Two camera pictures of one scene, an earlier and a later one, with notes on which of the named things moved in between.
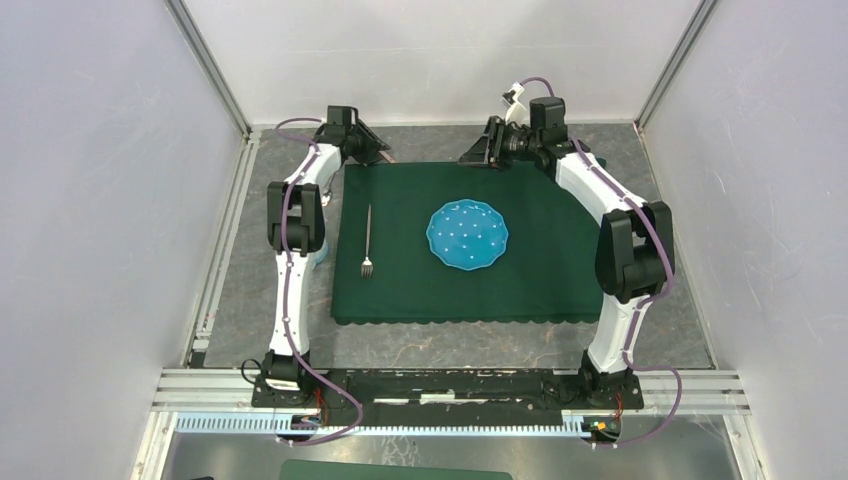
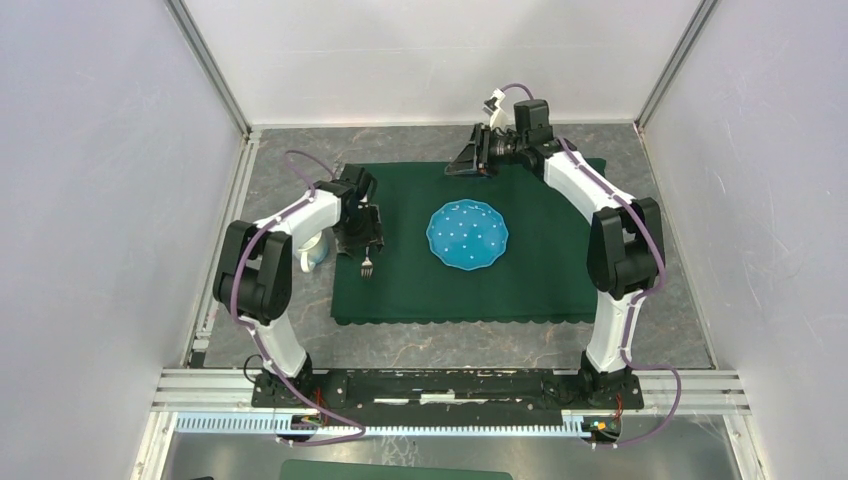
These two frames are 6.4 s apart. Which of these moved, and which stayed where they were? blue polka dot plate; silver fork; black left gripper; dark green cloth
Moved: black left gripper
Stayed: blue polka dot plate; silver fork; dark green cloth
